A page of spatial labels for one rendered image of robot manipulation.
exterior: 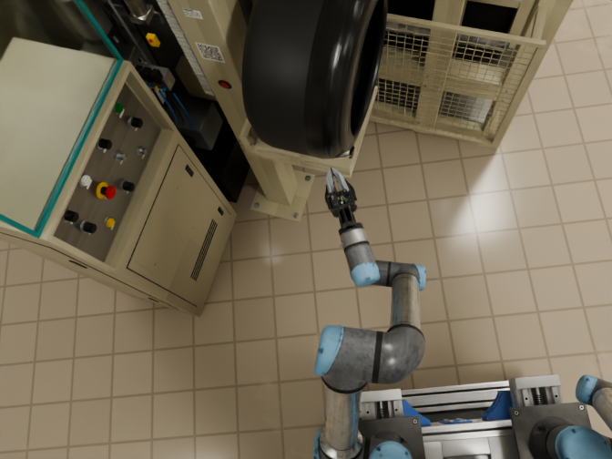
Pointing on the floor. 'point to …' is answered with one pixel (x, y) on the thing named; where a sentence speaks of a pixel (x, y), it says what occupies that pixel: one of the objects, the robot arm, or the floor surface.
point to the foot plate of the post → (286, 205)
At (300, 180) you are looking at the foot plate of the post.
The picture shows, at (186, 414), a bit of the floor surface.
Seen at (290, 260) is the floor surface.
